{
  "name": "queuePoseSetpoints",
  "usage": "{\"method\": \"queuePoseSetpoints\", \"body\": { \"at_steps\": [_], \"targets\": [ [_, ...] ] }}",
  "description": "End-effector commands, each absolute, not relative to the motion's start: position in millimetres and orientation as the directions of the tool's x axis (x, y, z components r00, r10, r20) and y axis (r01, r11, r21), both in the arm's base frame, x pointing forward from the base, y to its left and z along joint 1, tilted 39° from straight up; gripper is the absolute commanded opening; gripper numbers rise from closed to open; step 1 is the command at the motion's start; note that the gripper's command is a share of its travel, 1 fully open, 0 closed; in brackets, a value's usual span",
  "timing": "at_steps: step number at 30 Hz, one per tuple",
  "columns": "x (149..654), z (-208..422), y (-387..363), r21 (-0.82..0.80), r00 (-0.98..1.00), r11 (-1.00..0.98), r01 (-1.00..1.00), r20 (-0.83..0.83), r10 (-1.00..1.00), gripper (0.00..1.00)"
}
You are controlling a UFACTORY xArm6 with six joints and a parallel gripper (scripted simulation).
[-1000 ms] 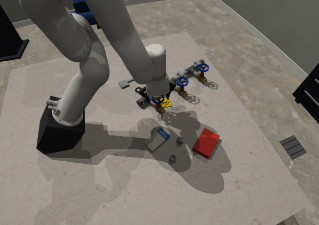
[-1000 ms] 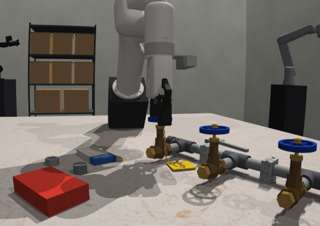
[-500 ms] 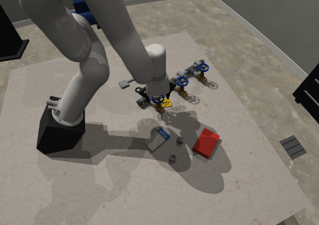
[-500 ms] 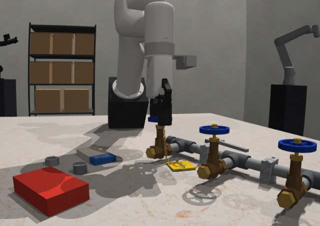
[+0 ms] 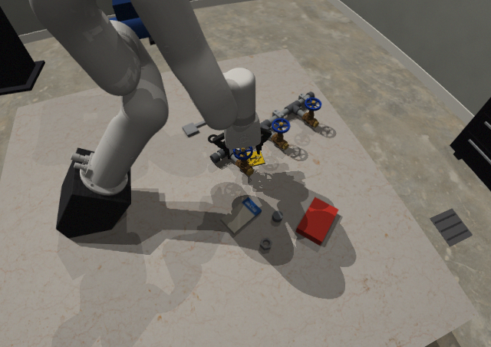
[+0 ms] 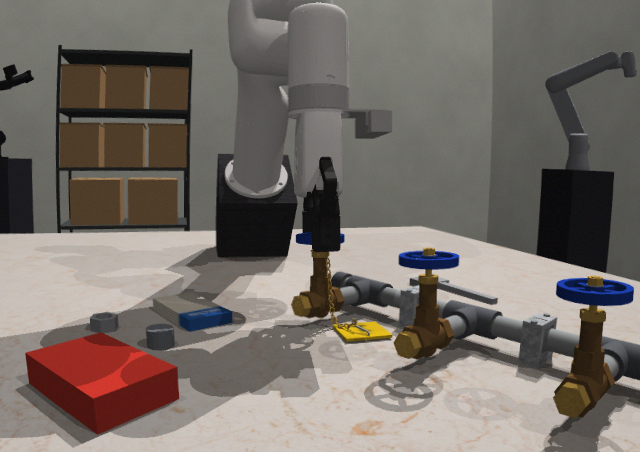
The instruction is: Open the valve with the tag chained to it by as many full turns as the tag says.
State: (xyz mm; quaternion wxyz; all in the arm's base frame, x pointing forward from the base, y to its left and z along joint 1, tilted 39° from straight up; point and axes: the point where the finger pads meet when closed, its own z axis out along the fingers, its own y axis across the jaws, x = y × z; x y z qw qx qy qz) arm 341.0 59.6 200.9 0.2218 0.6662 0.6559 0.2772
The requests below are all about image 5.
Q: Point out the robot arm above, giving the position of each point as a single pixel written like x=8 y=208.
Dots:
x=113 y=56

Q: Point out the yellow tag with chain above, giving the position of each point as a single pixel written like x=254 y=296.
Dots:
x=255 y=159

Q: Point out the dark grey cylinder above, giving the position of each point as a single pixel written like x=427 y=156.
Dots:
x=277 y=216

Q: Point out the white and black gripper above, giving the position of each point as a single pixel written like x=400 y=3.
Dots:
x=245 y=136

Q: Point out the red block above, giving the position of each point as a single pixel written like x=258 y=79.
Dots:
x=317 y=221

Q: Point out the dark grey hex nut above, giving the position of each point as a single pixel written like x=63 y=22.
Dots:
x=266 y=240

